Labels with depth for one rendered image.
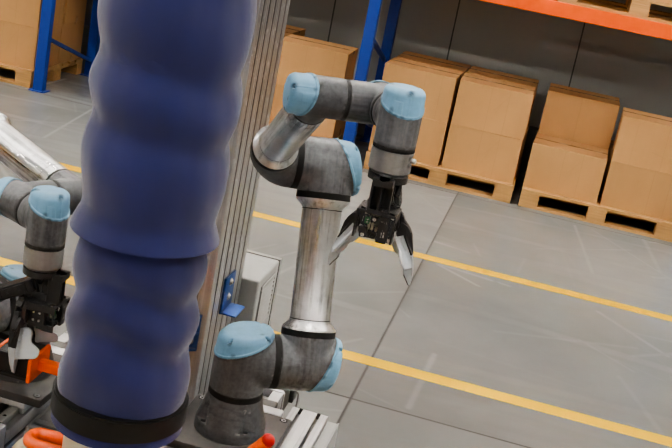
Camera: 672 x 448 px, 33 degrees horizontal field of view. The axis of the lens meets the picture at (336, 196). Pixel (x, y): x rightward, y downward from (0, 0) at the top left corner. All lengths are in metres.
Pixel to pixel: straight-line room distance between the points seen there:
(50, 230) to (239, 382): 0.51
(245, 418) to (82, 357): 0.64
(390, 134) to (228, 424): 0.77
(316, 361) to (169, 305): 0.64
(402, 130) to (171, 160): 0.44
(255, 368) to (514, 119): 6.67
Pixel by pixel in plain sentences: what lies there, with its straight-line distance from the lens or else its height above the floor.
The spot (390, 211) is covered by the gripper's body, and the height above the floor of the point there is 1.66.
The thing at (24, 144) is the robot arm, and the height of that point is 1.54.
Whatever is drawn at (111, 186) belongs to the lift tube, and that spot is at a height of 1.70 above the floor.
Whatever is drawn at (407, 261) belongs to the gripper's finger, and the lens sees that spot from 2.00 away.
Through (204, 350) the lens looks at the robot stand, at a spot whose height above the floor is 1.12.
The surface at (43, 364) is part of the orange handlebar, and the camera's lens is 2.28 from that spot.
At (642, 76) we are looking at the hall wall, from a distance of 10.08.
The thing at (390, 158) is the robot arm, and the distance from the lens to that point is 1.92.
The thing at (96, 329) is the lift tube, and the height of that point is 1.46.
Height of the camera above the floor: 2.20
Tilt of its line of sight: 16 degrees down
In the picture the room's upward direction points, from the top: 11 degrees clockwise
